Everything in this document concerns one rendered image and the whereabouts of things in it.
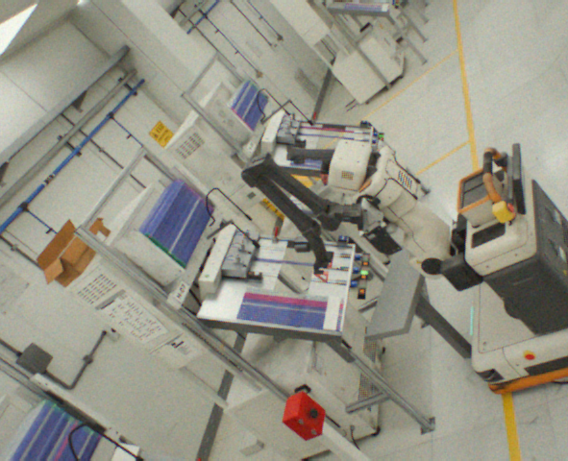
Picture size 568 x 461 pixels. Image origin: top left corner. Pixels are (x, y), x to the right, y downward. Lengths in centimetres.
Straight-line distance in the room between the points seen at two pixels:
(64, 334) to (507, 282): 290
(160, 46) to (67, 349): 309
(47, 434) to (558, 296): 194
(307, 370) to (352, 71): 501
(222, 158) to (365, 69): 370
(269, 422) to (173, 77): 377
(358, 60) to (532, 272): 528
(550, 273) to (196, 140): 247
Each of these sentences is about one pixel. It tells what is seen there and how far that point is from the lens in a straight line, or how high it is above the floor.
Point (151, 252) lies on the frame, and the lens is 285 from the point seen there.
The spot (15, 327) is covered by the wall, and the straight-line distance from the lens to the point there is 413.
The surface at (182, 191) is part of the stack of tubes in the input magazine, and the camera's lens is 318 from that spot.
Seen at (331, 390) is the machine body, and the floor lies 43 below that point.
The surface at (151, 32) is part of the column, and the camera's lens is 600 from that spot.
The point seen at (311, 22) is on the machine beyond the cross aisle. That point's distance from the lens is 730.
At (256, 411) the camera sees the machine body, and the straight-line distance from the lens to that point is 336.
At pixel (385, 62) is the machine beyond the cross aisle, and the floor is 28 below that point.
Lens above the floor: 213
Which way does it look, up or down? 20 degrees down
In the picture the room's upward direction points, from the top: 46 degrees counter-clockwise
